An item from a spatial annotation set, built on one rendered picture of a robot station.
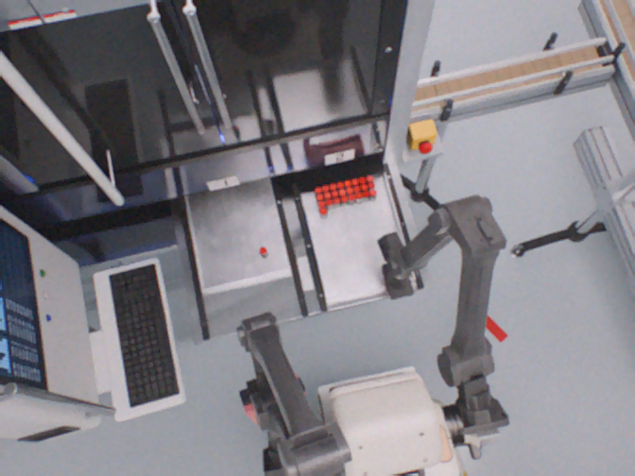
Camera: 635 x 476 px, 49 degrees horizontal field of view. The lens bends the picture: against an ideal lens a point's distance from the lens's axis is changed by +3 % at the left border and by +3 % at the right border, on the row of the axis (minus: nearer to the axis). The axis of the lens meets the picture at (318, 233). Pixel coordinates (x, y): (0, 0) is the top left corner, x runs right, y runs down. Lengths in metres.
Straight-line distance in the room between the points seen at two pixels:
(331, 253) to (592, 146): 1.09
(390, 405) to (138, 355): 0.88
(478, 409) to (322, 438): 0.49
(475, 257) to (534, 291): 1.67
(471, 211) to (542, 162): 1.86
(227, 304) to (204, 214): 0.29
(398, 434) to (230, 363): 1.52
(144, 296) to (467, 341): 1.01
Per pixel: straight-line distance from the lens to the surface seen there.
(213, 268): 2.01
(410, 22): 1.48
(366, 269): 1.97
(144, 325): 2.07
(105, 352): 2.12
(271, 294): 1.97
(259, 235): 2.02
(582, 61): 2.31
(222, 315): 1.97
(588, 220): 2.81
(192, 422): 2.85
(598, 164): 2.61
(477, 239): 1.31
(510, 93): 2.20
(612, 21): 2.40
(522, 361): 2.90
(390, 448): 1.43
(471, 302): 1.40
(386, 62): 1.59
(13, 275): 1.71
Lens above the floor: 2.78
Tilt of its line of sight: 71 degrees down
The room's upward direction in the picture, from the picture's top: 5 degrees counter-clockwise
